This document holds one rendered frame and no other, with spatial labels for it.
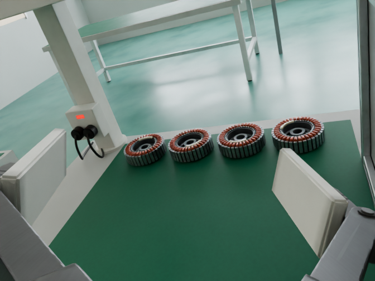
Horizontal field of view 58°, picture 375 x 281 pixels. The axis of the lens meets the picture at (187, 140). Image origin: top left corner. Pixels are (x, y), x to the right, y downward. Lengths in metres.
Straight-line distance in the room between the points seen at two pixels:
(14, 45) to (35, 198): 5.84
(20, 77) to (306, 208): 5.80
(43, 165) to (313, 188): 0.13
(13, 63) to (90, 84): 4.95
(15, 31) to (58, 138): 5.91
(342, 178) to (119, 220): 0.45
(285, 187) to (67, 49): 0.80
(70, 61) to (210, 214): 0.54
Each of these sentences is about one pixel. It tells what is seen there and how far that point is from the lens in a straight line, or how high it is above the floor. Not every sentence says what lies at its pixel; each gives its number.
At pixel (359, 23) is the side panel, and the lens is 0.60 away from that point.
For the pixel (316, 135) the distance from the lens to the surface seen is 0.76.
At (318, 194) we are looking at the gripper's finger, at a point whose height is 1.07.
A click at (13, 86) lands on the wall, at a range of 5.78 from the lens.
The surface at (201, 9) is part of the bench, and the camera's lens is 3.11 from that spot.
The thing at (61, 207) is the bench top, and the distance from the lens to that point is 0.88.
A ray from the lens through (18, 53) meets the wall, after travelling 6.01.
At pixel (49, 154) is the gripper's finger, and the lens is 0.18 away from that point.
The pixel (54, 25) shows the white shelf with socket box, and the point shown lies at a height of 1.12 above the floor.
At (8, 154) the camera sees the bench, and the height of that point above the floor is 0.74.
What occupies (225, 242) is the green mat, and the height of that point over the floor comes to 0.75.
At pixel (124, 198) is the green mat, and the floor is 0.75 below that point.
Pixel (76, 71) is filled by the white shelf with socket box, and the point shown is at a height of 1.00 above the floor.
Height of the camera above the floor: 1.18
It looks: 28 degrees down
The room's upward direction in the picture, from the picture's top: 18 degrees counter-clockwise
